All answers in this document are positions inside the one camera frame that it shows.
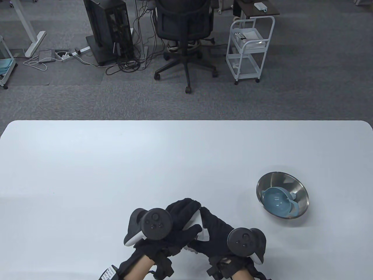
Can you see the person's left hand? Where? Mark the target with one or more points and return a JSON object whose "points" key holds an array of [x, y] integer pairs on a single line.
{"points": [[177, 221]]}

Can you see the person's right hand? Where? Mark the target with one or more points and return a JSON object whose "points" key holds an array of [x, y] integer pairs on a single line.
{"points": [[215, 233]]}

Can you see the white square jar lid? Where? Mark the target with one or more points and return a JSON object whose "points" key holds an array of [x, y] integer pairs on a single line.
{"points": [[201, 227]]}

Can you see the black hand controller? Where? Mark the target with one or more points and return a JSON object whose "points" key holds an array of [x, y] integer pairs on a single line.
{"points": [[156, 223], [244, 240]]}

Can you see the blue plastic funnel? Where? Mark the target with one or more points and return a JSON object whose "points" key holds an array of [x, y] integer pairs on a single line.
{"points": [[278, 201]]}

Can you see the stainless steel bowl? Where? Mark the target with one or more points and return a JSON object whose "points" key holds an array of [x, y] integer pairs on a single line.
{"points": [[282, 180]]}

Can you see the person's left forearm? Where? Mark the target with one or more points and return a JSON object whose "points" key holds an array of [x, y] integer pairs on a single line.
{"points": [[138, 269]]}

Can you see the black left forearm sensor box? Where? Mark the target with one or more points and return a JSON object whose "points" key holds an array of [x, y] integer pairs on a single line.
{"points": [[109, 274]]}

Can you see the person's right forearm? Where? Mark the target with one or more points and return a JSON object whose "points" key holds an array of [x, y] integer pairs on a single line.
{"points": [[243, 275]]}

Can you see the thin white desk leg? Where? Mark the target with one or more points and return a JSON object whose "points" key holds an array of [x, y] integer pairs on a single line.
{"points": [[144, 57]]}

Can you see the white rolling cart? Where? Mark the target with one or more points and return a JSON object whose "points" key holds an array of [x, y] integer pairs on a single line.
{"points": [[247, 43]]}

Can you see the black office chair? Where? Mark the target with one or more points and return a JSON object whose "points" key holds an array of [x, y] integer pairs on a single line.
{"points": [[183, 26]]}

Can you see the white power strip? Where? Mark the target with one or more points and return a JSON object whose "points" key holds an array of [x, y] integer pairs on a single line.
{"points": [[83, 50]]}

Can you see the black computer tower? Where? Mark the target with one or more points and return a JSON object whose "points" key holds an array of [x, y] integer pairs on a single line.
{"points": [[102, 23]]}

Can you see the brown side table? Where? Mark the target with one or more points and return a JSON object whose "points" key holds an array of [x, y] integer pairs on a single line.
{"points": [[256, 12]]}

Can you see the small white device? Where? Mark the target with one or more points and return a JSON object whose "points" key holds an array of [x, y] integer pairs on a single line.
{"points": [[259, 5]]}

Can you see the white cart with blue tray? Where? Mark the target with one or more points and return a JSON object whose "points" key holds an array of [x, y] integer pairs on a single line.
{"points": [[5, 65]]}

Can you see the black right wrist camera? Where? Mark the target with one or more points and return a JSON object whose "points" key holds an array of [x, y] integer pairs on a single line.
{"points": [[214, 269]]}

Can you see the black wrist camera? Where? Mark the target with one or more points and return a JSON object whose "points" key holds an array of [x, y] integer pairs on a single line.
{"points": [[163, 268], [214, 269]]}

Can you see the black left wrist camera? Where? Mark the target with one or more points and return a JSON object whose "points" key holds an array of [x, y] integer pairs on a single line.
{"points": [[163, 268]]}

